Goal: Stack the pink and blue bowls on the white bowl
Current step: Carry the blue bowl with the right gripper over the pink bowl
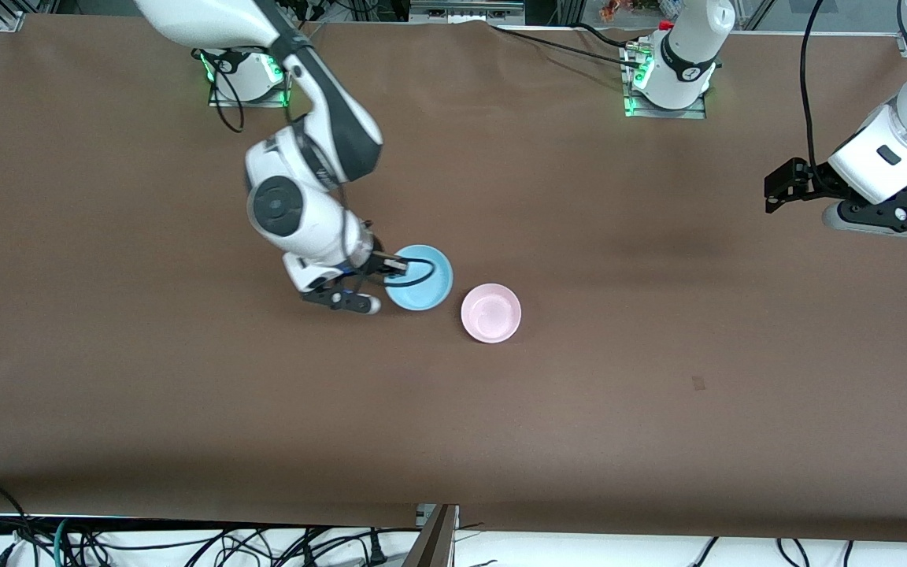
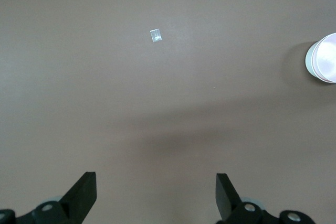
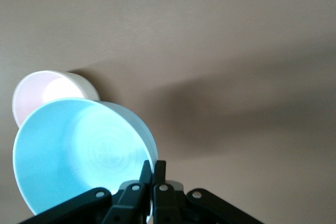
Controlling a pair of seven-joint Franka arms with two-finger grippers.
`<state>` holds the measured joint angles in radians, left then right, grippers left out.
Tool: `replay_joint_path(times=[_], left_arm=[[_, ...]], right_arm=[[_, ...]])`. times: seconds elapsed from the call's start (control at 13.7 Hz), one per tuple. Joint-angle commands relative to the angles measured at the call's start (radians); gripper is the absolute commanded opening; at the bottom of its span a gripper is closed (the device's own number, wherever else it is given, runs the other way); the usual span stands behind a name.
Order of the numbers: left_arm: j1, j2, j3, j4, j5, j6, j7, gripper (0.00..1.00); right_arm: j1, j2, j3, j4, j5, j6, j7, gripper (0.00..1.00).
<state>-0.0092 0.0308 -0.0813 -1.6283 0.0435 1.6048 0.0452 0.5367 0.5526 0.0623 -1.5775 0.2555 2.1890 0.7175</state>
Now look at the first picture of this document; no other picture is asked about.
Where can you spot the metal table bracket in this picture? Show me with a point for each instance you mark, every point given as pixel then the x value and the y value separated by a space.
pixel 434 543

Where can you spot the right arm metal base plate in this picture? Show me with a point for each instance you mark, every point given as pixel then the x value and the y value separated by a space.
pixel 221 102

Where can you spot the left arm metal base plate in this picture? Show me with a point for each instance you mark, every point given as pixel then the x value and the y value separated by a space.
pixel 694 113

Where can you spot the grey metal rail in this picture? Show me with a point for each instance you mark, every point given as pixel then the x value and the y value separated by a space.
pixel 465 9

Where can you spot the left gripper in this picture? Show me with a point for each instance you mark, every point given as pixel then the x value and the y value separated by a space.
pixel 810 180

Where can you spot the brown table cover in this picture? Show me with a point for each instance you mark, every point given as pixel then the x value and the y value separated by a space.
pixel 453 433

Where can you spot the orange toy figure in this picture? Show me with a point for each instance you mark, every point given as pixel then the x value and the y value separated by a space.
pixel 615 9

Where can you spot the pink bowl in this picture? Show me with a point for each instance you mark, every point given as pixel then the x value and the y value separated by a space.
pixel 491 313

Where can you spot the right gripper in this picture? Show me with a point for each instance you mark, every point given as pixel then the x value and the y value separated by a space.
pixel 375 263

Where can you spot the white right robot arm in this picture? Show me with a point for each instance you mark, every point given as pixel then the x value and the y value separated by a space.
pixel 186 20

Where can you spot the light blue bowl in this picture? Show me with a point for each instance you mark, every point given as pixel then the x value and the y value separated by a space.
pixel 426 291

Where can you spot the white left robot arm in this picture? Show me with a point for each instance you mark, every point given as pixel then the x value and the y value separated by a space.
pixel 690 47

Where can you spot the silver corner bracket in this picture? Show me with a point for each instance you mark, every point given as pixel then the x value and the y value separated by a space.
pixel 903 44

